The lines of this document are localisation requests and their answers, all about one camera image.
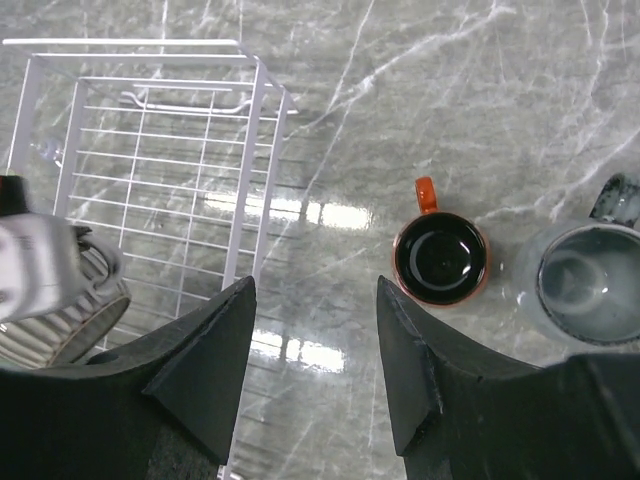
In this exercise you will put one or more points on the orange ceramic mug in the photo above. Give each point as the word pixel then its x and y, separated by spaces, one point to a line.
pixel 439 258

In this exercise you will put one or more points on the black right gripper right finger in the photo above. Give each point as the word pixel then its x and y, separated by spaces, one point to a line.
pixel 460 410

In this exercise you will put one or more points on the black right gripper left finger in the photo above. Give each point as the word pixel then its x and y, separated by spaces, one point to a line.
pixel 163 406

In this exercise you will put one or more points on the ribbed striped ceramic cup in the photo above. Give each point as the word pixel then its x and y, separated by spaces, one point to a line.
pixel 66 335

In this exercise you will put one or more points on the white wire dish rack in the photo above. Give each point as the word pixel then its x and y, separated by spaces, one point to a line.
pixel 167 149

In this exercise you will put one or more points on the pale blue ceramic mug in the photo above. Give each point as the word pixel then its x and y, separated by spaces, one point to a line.
pixel 578 280

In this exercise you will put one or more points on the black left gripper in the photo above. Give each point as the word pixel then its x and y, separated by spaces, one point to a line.
pixel 13 195

